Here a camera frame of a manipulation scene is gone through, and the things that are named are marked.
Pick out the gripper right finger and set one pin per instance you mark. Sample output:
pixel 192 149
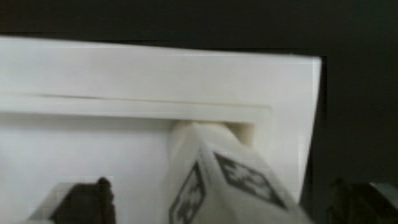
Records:
pixel 364 203

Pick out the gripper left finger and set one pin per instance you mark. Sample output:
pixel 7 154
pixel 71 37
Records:
pixel 87 206

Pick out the white square tabletop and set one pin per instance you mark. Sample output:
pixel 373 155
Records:
pixel 73 140

